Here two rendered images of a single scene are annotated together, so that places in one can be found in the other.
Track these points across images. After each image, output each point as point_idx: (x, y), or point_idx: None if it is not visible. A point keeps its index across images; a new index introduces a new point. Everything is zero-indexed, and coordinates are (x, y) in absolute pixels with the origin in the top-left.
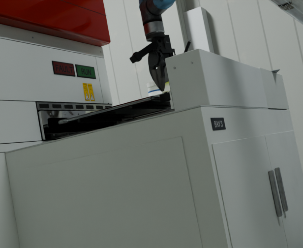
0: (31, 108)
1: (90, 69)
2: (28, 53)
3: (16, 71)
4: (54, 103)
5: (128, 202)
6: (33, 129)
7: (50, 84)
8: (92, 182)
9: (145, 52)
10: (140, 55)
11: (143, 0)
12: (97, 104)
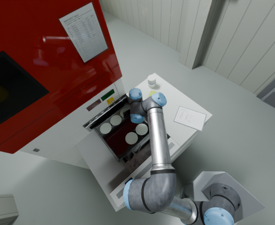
0: (81, 129)
1: (110, 92)
2: (72, 116)
3: (69, 126)
4: (92, 119)
5: None
6: (84, 132)
7: (88, 115)
8: None
9: (130, 116)
10: (127, 117)
11: (130, 98)
12: (115, 101)
